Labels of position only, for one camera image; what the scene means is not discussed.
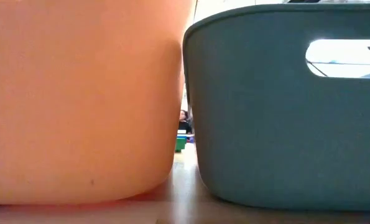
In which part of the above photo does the green toy block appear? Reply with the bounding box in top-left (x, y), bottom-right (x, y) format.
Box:
top-left (174, 136), bottom-right (187, 154)

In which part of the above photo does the person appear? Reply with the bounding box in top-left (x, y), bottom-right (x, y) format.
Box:
top-left (177, 109), bottom-right (193, 134)

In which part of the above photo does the dark teal plastic bin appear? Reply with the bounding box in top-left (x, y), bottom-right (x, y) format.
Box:
top-left (182, 2), bottom-right (370, 213)

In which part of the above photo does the yellow-orange plastic bin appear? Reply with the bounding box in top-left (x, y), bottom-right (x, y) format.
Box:
top-left (0, 0), bottom-right (193, 206)

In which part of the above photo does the thin black cable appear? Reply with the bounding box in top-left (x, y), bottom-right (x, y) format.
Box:
top-left (305, 58), bottom-right (329, 78)

